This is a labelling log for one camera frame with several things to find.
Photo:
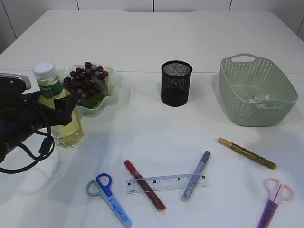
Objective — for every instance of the gold glitter marker pen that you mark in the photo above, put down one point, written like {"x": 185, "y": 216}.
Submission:
{"x": 253, "y": 156}

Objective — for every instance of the blue safety scissors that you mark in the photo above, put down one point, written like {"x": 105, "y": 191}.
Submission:
{"x": 95, "y": 188}

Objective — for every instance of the red glitter marker pen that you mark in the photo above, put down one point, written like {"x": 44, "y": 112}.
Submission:
{"x": 154, "y": 199}

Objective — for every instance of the clear plastic ruler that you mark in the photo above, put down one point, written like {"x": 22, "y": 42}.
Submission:
{"x": 161, "y": 183}

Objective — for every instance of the green plastic woven basket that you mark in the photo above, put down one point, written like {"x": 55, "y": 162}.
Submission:
{"x": 240, "y": 80}

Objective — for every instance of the purple artificial grape bunch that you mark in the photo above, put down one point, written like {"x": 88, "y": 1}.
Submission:
{"x": 88, "y": 82}

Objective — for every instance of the clear plastic sheet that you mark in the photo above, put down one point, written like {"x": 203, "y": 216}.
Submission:
{"x": 261, "y": 101}

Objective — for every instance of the pink purple safety scissors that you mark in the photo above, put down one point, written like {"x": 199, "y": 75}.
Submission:
{"x": 277, "y": 192}

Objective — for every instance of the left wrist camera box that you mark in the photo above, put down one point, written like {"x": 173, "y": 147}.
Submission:
{"x": 14, "y": 83}

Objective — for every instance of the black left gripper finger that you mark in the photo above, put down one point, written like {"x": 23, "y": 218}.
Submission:
{"x": 65, "y": 106}
{"x": 30, "y": 97}

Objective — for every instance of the green glass wavy plate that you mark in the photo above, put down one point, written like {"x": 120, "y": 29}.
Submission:
{"x": 113, "y": 83}

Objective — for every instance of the black mesh pen holder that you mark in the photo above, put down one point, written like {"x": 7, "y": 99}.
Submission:
{"x": 175, "y": 83}

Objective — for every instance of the blue glitter marker pen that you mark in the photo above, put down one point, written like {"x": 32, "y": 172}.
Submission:
{"x": 195, "y": 177}

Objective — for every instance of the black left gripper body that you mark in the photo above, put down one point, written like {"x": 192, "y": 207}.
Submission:
{"x": 20, "y": 119}

